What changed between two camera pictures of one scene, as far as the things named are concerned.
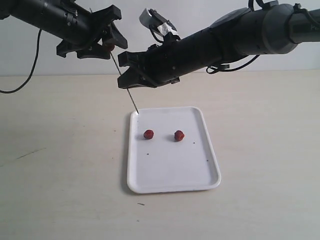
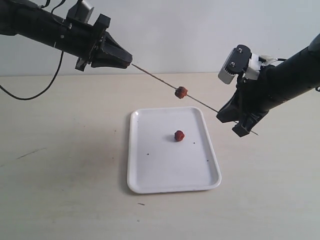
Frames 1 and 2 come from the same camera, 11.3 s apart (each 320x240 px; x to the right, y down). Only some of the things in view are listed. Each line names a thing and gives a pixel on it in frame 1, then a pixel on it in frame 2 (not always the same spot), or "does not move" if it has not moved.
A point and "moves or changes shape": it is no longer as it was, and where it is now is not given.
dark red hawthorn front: [109, 47] moves or changes shape
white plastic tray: [163, 164] does not move
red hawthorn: [148, 134] moves or changes shape
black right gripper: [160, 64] → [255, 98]
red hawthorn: [179, 135] does not move
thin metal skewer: [120, 73] → [190, 97]
